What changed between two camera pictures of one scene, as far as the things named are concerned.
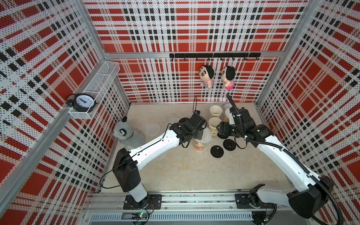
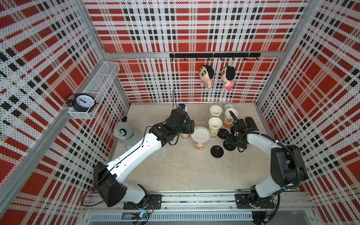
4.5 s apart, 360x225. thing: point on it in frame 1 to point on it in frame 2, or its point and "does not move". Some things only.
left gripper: (200, 134) to (189, 126)
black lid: (229, 145) does not move
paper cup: (206, 136) does not move
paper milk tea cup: (198, 146) does not move
